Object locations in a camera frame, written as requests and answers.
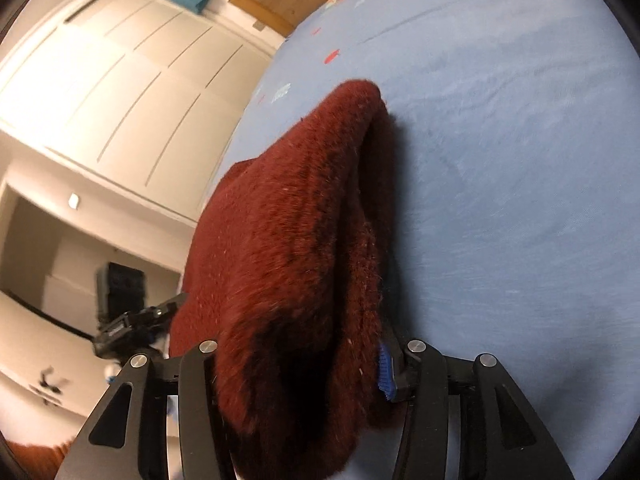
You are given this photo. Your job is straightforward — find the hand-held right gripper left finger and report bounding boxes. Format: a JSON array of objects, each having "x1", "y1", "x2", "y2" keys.
[{"x1": 54, "y1": 340, "x2": 237, "y2": 480}]

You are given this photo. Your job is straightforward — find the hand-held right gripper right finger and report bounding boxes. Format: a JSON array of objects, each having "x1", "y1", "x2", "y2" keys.
[{"x1": 376, "y1": 339, "x2": 576, "y2": 480}]

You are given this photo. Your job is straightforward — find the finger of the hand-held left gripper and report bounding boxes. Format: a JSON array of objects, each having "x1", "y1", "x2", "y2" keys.
[{"x1": 144, "y1": 292, "x2": 190, "y2": 333}]

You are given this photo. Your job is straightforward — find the dark red knit sweater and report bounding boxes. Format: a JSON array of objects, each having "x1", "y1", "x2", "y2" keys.
[{"x1": 167, "y1": 79, "x2": 407, "y2": 480}]

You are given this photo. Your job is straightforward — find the dark ceiling fixture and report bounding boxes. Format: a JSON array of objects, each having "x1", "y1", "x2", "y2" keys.
[{"x1": 29, "y1": 366, "x2": 71, "y2": 407}]

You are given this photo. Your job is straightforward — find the blue cartoon printed blanket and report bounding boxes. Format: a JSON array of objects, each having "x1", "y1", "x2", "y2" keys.
[{"x1": 165, "y1": 0, "x2": 640, "y2": 480}]

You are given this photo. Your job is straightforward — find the white panelled wardrobe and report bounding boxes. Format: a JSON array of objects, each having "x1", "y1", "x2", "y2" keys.
[{"x1": 0, "y1": 0, "x2": 275, "y2": 223}]

